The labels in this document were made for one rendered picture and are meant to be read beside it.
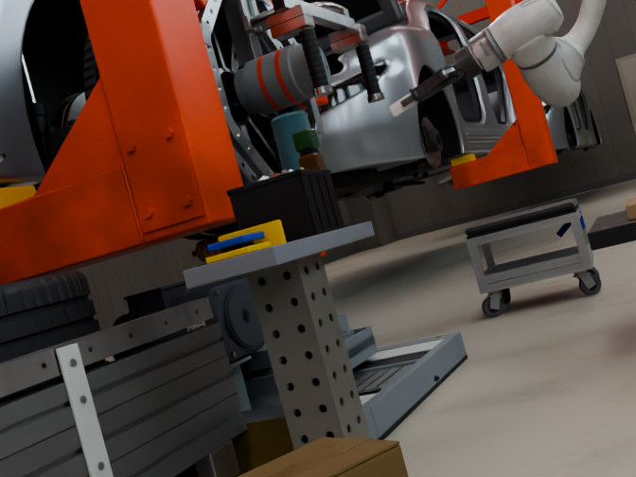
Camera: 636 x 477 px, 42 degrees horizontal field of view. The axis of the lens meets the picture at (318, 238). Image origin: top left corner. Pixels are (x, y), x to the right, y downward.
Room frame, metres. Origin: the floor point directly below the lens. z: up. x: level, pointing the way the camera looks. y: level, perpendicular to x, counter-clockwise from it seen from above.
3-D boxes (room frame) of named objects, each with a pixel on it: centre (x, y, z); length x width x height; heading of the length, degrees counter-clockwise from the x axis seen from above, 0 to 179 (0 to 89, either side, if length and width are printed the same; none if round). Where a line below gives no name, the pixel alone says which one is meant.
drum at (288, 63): (2.07, -0.02, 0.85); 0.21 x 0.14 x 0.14; 65
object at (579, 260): (3.12, -0.77, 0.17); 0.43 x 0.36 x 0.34; 70
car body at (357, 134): (7.01, -0.78, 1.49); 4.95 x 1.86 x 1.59; 155
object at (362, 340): (2.19, 0.19, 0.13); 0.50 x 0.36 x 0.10; 155
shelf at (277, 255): (1.49, 0.06, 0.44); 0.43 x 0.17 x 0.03; 155
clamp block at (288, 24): (1.86, -0.07, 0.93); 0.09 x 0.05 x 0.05; 65
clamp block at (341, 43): (2.16, -0.21, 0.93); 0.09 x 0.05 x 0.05; 65
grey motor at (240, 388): (1.94, 0.39, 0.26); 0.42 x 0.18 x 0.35; 65
